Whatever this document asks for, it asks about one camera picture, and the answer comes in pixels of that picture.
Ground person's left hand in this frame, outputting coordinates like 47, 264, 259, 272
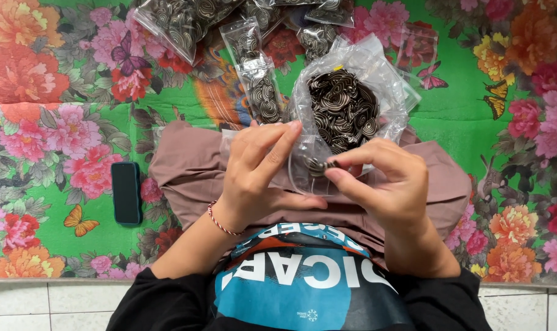
213, 120, 328, 232

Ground heap of brown swirl-patterned pieces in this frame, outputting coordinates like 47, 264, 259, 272
306, 69, 380, 155

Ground small clear plastic bag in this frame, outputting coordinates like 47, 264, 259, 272
220, 129, 334, 196

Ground person's right hand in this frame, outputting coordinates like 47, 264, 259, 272
325, 137, 429, 232

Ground person's black printed shirt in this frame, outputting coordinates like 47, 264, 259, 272
106, 223, 493, 331

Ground large sealed bag of swirl pieces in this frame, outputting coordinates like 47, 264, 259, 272
131, 0, 244, 66

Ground flat empty clear zip bag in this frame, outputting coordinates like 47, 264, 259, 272
395, 24, 439, 76

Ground dark teal smartphone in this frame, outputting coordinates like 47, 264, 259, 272
110, 161, 142, 226

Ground big open clear plastic bag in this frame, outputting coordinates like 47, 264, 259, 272
288, 33, 423, 159

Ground red and white string bracelet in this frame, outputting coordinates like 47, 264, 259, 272
208, 200, 245, 236

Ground small sealed bag of swirl pieces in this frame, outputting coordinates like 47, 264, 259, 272
219, 17, 271, 70
244, 0, 286, 38
236, 59, 287, 126
303, 0, 355, 28
296, 23, 340, 63

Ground person's mauve trousers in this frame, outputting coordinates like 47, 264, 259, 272
148, 120, 473, 269

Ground green floral carpet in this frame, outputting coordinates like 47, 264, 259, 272
0, 0, 557, 285

